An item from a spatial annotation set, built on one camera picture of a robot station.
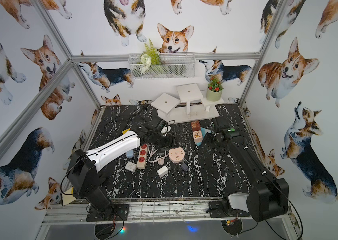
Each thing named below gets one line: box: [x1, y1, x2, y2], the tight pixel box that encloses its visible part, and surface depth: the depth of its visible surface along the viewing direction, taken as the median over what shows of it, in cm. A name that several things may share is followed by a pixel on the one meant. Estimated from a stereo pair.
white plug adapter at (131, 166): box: [124, 161, 137, 172], surface depth 89 cm
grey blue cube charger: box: [180, 163, 188, 171], surface depth 90 cm
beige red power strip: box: [136, 143, 149, 169], surface depth 92 cm
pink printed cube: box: [192, 130, 203, 143], surface depth 95 cm
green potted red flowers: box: [206, 77, 224, 102], surface depth 99 cm
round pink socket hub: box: [168, 146, 185, 163], surface depth 92 cm
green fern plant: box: [140, 38, 162, 74], surface depth 83 cm
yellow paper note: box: [62, 187, 77, 206], surface depth 80 cm
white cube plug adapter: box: [156, 165, 169, 178], surface depth 85 cm
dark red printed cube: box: [191, 120, 201, 132], surface depth 100 cm
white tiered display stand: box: [150, 83, 225, 125], surface depth 106 cm
